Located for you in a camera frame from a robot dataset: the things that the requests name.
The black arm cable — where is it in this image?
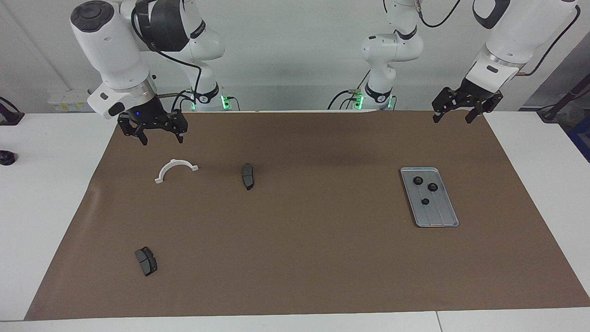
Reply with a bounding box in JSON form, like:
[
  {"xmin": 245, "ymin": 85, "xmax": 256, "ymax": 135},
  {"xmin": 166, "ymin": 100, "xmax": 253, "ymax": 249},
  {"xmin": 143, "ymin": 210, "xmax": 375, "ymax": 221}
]
[
  {"xmin": 417, "ymin": 0, "xmax": 581, "ymax": 77},
  {"xmin": 130, "ymin": 0, "xmax": 203, "ymax": 111}
]

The blue box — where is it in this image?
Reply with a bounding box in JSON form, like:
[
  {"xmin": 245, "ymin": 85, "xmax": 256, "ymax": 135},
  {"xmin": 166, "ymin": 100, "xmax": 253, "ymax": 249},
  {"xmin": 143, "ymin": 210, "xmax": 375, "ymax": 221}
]
[{"xmin": 568, "ymin": 118, "xmax": 590, "ymax": 163}]

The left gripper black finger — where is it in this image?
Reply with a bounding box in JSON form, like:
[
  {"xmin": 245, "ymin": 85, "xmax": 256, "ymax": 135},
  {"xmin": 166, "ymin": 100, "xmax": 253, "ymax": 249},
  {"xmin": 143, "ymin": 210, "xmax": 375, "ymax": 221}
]
[
  {"xmin": 466, "ymin": 95, "xmax": 503, "ymax": 124},
  {"xmin": 432, "ymin": 88, "xmax": 459, "ymax": 123}
]

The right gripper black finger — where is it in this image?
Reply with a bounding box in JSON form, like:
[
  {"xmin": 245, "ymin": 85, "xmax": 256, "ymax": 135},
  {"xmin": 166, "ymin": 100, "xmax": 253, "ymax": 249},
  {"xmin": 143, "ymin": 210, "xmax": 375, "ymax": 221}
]
[
  {"xmin": 170, "ymin": 110, "xmax": 188, "ymax": 143},
  {"xmin": 118, "ymin": 114, "xmax": 149, "ymax": 146}
]

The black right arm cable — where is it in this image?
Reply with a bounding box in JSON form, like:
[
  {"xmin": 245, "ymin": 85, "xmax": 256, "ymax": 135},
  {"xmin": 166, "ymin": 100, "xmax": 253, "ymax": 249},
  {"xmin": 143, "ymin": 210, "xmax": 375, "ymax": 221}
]
[{"xmin": 130, "ymin": 0, "xmax": 203, "ymax": 111}]

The black clamp mount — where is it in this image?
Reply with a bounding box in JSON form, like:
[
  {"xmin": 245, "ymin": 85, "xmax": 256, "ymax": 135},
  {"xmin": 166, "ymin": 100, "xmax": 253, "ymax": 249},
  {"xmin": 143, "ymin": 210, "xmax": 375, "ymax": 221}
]
[{"xmin": 0, "ymin": 97, "xmax": 24, "ymax": 126}]

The black left base cable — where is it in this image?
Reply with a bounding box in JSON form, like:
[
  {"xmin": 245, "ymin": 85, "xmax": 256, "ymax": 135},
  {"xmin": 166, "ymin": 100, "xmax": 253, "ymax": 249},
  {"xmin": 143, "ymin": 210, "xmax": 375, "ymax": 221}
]
[{"xmin": 328, "ymin": 69, "xmax": 372, "ymax": 110}]

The brown paper mat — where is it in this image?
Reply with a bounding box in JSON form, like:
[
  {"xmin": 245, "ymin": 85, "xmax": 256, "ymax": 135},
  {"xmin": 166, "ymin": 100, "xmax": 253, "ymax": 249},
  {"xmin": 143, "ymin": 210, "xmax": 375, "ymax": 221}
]
[{"xmin": 24, "ymin": 110, "xmax": 590, "ymax": 321}]

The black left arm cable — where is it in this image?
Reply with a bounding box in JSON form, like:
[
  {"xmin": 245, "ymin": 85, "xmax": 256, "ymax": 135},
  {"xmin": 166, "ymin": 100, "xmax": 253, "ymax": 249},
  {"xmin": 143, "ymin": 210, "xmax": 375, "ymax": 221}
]
[{"xmin": 417, "ymin": 0, "xmax": 581, "ymax": 77}]

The black stand pole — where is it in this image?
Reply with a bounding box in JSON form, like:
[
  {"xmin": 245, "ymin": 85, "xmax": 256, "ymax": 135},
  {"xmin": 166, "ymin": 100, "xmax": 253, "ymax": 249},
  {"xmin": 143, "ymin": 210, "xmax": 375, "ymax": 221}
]
[{"xmin": 537, "ymin": 74, "xmax": 590, "ymax": 123}]

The wide dark brake pad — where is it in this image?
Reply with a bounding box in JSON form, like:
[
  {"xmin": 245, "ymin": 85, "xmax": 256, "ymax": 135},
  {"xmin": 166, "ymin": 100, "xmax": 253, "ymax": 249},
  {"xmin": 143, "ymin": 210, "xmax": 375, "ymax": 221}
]
[{"xmin": 135, "ymin": 246, "xmax": 158, "ymax": 277}]

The white curved plastic bracket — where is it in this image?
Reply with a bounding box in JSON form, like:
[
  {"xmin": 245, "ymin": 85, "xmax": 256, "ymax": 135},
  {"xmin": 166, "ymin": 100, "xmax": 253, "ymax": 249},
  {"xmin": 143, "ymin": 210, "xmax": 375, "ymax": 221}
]
[{"xmin": 154, "ymin": 159, "xmax": 199, "ymax": 184}]

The grey metal tray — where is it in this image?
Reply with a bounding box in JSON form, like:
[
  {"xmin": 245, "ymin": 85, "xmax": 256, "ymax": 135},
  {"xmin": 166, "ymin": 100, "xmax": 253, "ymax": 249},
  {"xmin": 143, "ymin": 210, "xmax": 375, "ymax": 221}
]
[{"xmin": 400, "ymin": 167, "xmax": 460, "ymax": 228}]

